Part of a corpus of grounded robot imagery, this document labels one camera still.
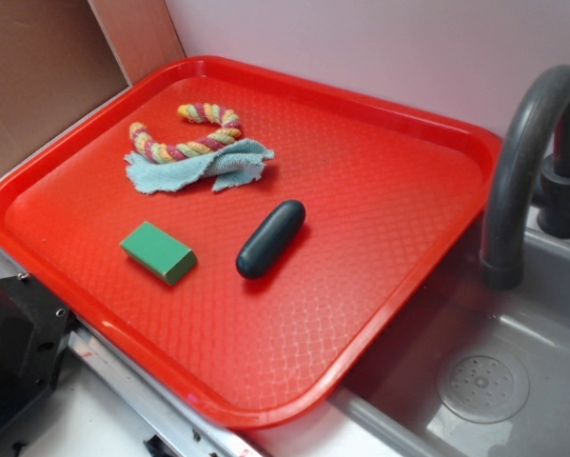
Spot red plastic tray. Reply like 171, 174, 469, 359
0, 57, 500, 429

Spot dark green plastic pickle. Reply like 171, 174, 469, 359
236, 200, 306, 280

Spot multicolour braided rope toy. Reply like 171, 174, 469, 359
128, 103, 243, 165

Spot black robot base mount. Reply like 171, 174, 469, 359
0, 276, 70, 421

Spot grey plastic sink basin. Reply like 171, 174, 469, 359
332, 228, 570, 456

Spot brown cardboard panel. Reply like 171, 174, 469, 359
0, 1, 185, 178

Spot light blue cloth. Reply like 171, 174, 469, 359
125, 139, 275, 195

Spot grey toy faucet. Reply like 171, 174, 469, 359
480, 65, 570, 290

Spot green wooden block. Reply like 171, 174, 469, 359
120, 222, 198, 286

